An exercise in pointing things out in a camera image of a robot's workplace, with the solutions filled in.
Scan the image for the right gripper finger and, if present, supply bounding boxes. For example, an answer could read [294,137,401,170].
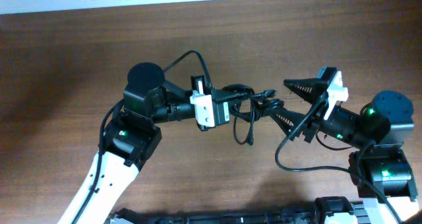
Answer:
[284,78,328,104]
[263,100,305,136]

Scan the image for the black usb cable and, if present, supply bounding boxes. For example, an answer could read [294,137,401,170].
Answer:
[222,83,285,146]

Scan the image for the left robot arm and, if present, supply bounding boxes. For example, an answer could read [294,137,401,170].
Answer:
[59,62,248,223]

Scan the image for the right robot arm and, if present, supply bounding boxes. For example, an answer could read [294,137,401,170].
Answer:
[275,73,419,223]

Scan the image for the right camera black cable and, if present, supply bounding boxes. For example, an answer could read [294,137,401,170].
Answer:
[274,92,405,224]

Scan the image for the camera black cable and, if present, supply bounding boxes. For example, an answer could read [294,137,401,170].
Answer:
[71,49,214,224]
[274,92,405,224]

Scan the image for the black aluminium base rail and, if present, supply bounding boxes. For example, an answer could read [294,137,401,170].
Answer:
[105,196,371,224]

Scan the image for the left camera black cable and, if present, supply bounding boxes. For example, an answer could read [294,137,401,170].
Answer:
[71,49,214,224]

